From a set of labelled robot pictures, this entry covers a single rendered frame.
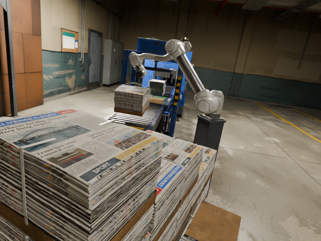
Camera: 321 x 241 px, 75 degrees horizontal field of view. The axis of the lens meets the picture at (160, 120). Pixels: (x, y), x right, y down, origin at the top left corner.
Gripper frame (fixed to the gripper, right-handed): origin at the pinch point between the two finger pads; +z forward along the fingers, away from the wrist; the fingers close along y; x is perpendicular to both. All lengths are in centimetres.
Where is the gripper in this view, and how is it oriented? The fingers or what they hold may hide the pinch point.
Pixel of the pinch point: (134, 76)
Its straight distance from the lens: 215.1
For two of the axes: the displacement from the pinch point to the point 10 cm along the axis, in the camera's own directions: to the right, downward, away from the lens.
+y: -0.9, 9.3, 3.5
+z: -1.4, 3.4, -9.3
